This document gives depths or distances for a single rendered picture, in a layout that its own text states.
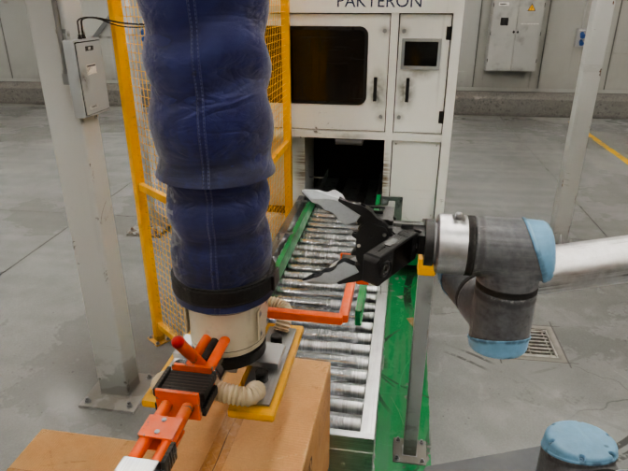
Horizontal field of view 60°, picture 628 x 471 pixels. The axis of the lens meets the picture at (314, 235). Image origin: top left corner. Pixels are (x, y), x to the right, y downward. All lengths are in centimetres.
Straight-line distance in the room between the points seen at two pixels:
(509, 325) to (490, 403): 224
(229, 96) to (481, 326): 56
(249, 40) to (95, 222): 177
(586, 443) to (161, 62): 116
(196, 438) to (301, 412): 27
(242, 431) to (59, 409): 186
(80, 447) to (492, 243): 163
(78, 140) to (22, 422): 145
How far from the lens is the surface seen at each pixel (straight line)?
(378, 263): 73
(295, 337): 140
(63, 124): 256
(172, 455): 97
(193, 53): 97
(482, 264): 81
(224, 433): 144
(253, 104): 101
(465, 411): 300
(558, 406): 319
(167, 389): 105
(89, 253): 273
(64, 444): 214
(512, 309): 85
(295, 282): 289
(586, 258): 106
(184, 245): 112
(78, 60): 242
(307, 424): 144
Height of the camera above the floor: 192
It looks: 24 degrees down
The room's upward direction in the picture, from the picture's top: straight up
